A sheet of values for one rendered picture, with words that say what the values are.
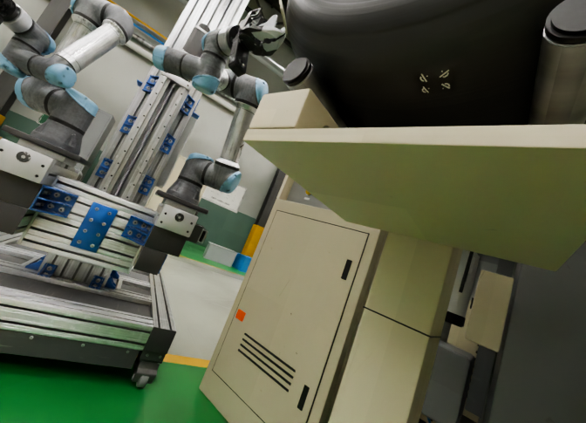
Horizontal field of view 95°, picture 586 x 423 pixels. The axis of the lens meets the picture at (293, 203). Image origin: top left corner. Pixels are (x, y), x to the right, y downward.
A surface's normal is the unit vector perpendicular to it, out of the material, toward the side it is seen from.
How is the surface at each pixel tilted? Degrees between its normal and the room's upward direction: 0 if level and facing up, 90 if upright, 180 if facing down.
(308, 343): 90
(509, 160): 180
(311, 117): 90
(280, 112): 90
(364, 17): 101
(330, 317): 90
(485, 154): 180
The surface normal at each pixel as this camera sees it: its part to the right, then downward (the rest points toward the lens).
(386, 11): -0.62, -0.20
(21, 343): 0.48, 0.01
